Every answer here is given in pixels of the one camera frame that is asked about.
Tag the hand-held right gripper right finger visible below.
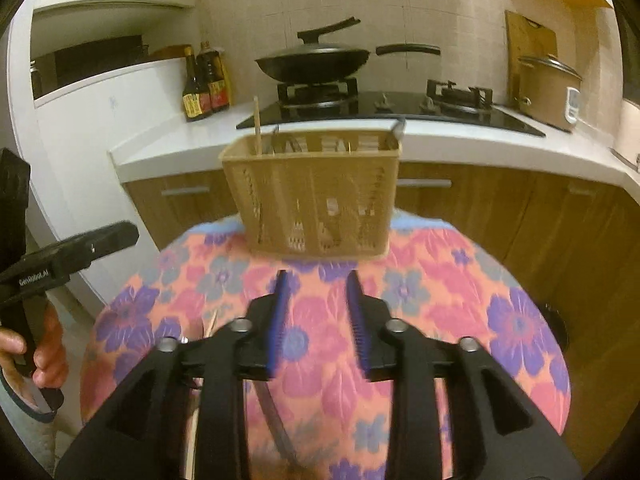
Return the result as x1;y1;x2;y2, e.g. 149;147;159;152
346;270;583;480

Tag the wooden cutting board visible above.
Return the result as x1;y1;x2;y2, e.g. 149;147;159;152
504;10;559;107

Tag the tan plastic utensil basket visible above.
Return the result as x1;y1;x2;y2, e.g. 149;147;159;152
220;129;405;261

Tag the tan rice cooker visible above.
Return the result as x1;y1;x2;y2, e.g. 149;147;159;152
516;54;584;134

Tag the metal knife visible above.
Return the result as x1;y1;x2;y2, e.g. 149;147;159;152
257;380;302;467

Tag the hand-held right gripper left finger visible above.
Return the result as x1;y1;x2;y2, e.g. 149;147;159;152
55;270;291;480

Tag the black wok lid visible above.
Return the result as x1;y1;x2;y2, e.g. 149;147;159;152
257;16;370;61

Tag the black wok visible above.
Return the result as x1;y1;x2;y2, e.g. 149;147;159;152
255;44;442;84

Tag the dark soy sauce bottle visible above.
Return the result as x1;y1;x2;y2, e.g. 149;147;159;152
182;46;212;123
198;41;232;113

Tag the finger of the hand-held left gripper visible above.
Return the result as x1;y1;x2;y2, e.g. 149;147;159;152
0;147;29;276
30;221;140;282

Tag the white wall shelf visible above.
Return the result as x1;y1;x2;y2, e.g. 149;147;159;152
29;0;197;107

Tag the floral cloth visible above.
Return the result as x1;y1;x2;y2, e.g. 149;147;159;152
80;212;572;480

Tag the black gas stove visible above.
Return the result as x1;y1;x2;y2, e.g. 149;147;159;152
236;79;546;137

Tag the person's left hand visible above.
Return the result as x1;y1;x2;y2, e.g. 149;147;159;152
0;305;69;391

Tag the wooden base cabinet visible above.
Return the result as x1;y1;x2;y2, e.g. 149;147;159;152
122;162;640;401

